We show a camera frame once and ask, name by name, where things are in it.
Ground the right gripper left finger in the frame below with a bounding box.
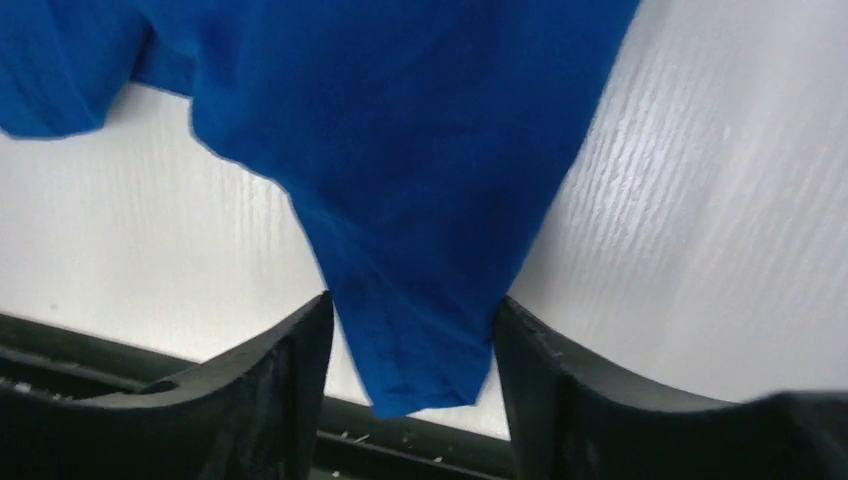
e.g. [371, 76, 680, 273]
[1, 293, 333, 479]

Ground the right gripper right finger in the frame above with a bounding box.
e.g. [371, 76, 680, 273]
[494, 298, 847, 479]

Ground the blue printed t-shirt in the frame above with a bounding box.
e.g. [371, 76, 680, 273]
[1, 1, 638, 417]

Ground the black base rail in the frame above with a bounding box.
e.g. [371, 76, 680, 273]
[0, 311, 518, 480]

